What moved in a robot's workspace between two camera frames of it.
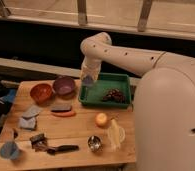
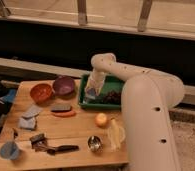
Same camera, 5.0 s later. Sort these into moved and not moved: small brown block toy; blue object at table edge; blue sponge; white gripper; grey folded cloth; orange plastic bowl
Moved: blue sponge; white gripper
Not moved: orange plastic bowl; grey folded cloth; small brown block toy; blue object at table edge
